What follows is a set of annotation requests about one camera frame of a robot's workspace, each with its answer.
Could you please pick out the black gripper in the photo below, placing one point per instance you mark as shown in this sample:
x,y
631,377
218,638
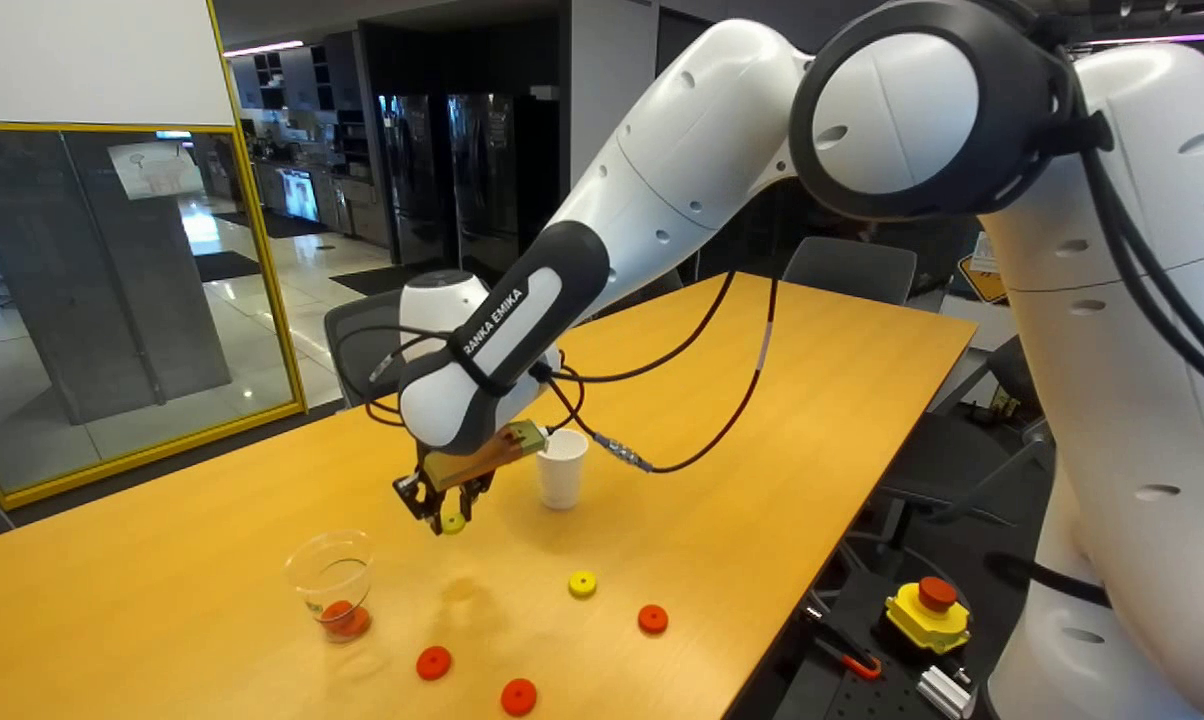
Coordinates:
x,y
426,496

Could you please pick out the wrist camera on wooden mount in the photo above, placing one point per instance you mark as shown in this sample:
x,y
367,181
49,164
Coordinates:
x,y
522,439

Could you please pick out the grey office chair left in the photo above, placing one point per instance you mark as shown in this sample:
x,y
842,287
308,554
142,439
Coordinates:
x,y
853,264

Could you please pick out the clear plastic cup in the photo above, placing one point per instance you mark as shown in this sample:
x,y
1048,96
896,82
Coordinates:
x,y
334,581

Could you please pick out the red handled screwdriver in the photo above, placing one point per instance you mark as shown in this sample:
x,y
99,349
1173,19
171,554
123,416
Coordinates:
x,y
851,660

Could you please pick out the yellow red emergency stop button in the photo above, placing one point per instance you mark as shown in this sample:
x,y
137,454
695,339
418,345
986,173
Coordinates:
x,y
930,615

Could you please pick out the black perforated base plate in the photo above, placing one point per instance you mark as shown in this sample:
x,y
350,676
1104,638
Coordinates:
x,y
846,604

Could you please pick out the white paper cup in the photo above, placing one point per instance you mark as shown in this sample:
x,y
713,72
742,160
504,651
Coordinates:
x,y
561,466

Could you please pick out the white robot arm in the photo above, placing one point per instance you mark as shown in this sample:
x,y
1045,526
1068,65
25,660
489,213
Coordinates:
x,y
1084,173

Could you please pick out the red ring nearest edge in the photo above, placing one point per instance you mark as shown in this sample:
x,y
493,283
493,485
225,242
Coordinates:
x,y
654,617

